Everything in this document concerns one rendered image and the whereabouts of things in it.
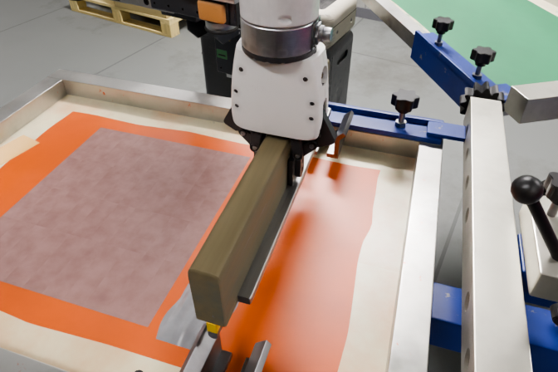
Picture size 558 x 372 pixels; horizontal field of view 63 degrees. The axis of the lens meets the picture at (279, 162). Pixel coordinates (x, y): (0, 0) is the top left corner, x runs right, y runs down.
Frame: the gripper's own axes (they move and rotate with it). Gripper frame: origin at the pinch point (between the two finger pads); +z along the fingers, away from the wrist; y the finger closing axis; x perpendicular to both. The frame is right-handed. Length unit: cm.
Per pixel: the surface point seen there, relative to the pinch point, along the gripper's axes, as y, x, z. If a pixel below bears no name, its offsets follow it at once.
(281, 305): -3.4, 9.8, 13.9
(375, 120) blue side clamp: -8.9, -27.4, 9.6
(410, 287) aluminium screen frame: -17.9, 5.2, 10.4
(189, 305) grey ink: 6.9, 13.6, 13.5
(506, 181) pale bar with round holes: -28.0, -11.9, 5.4
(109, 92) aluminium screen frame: 44, -25, 12
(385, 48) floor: 7, -283, 112
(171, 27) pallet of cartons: 166, -253, 105
